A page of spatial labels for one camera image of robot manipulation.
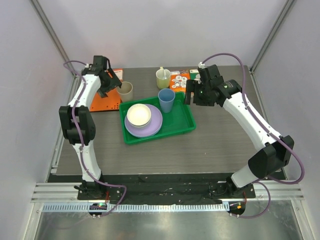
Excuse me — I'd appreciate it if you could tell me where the green plastic bin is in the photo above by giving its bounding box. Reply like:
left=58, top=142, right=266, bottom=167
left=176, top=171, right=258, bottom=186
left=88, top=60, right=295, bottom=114
left=119, top=92, right=196, bottom=145

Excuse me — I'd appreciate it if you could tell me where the beige cup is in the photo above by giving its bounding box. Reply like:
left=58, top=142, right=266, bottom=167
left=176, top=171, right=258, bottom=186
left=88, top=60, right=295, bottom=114
left=116, top=81, right=134, bottom=103

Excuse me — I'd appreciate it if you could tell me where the green book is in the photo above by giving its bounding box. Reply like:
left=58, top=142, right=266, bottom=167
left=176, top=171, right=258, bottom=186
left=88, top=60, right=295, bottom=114
left=189, top=69, right=200, bottom=81

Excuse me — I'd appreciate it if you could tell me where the orange book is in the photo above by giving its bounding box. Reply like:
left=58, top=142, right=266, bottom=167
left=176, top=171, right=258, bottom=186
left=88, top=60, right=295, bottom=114
left=169, top=69, right=190, bottom=93

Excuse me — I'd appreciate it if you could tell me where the blue plate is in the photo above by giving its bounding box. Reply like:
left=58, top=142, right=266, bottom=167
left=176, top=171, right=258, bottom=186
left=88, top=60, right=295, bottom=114
left=125, top=126, right=161, bottom=138

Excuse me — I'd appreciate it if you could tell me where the white bowl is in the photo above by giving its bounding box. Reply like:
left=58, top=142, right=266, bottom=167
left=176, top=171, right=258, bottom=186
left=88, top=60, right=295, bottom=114
left=126, top=103, right=152, bottom=124
left=128, top=120, right=150, bottom=128

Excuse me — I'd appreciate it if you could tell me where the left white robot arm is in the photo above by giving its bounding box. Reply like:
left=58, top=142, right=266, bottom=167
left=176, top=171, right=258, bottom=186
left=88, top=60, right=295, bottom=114
left=58, top=55, right=122, bottom=200

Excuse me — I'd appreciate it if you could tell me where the white spoon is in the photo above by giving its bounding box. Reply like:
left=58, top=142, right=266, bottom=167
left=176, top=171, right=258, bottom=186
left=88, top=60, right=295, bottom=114
left=159, top=67, right=170, bottom=79

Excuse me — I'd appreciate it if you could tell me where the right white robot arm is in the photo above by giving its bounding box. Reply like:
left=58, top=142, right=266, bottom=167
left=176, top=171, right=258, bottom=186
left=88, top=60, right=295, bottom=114
left=184, top=63, right=294, bottom=198

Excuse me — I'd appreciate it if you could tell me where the orange folder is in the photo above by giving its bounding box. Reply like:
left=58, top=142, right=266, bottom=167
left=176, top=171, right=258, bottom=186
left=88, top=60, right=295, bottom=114
left=89, top=68, right=124, bottom=113

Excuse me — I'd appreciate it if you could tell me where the green cup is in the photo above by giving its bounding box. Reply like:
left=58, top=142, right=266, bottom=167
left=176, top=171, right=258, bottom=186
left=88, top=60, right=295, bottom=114
left=155, top=67, right=171, bottom=90

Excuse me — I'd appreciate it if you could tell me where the blue cup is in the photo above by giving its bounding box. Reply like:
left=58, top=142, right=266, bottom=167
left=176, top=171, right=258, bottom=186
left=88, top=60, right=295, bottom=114
left=158, top=88, right=176, bottom=113

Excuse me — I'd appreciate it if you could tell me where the purple plate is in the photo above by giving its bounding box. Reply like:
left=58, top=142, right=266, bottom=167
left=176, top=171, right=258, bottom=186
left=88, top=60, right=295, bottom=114
left=124, top=104, right=163, bottom=128

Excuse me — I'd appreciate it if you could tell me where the white slotted cable duct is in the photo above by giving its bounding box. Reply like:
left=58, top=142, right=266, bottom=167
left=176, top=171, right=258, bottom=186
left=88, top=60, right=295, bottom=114
left=42, top=202, right=230, bottom=213

